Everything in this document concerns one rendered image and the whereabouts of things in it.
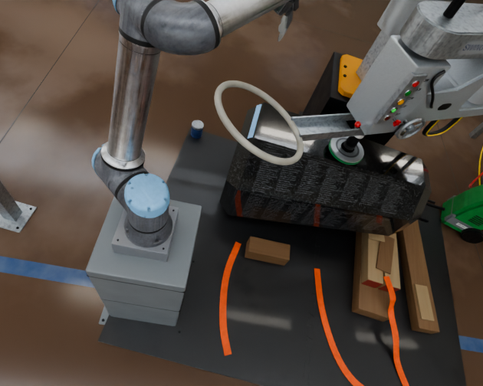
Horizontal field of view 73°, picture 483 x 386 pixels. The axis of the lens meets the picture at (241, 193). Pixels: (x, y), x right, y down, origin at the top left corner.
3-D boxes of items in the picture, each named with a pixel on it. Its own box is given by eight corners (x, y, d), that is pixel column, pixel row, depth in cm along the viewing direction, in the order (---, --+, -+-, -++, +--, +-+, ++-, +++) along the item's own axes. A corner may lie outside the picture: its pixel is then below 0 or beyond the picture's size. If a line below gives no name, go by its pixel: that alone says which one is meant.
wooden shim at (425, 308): (413, 284, 244) (415, 283, 242) (425, 286, 245) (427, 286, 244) (420, 318, 230) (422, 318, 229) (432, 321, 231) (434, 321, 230)
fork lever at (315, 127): (386, 111, 193) (392, 105, 189) (404, 136, 184) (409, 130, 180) (285, 118, 168) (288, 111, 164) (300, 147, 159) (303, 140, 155)
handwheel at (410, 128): (403, 125, 179) (422, 105, 167) (413, 139, 174) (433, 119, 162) (382, 127, 174) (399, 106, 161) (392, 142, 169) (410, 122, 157)
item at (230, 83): (277, 98, 176) (281, 94, 174) (315, 171, 154) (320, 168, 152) (200, 71, 145) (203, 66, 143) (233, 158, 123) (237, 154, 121)
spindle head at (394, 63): (392, 104, 191) (449, 34, 155) (413, 132, 182) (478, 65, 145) (342, 109, 179) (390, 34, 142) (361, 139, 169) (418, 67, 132)
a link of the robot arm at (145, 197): (142, 240, 120) (140, 217, 105) (116, 207, 124) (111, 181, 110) (176, 218, 127) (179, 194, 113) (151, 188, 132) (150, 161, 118)
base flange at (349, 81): (340, 57, 268) (343, 51, 264) (395, 75, 271) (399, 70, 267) (337, 94, 241) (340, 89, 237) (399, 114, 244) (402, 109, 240)
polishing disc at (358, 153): (353, 134, 205) (355, 132, 204) (369, 161, 195) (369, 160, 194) (324, 135, 198) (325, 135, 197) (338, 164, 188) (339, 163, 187)
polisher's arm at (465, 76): (449, 105, 211) (518, 35, 171) (471, 132, 201) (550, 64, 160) (358, 113, 186) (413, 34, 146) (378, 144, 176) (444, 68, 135)
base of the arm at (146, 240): (162, 253, 129) (162, 243, 120) (116, 238, 128) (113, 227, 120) (179, 214, 140) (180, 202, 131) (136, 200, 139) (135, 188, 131)
